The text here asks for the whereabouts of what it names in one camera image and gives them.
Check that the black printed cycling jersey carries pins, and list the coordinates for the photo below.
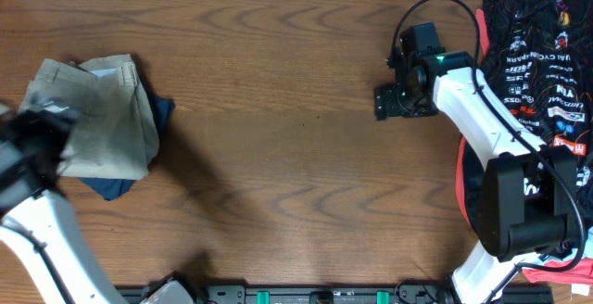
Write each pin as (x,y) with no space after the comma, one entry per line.
(539,64)

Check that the folded navy blue shorts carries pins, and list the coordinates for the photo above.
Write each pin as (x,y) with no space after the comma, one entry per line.
(112,189)

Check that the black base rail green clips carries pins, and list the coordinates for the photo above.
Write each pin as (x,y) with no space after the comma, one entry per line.
(406,292)

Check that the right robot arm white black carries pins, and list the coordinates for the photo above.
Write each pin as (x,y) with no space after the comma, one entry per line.
(527,203)

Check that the khaki beige shorts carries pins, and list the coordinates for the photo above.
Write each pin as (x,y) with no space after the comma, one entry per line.
(115,135)

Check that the light blue garment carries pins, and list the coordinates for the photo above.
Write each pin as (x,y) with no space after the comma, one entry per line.
(566,252)

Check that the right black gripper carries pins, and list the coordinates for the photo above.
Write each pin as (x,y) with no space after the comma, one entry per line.
(389,102)

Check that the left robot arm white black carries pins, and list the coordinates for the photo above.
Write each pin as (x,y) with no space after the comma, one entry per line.
(38,223)

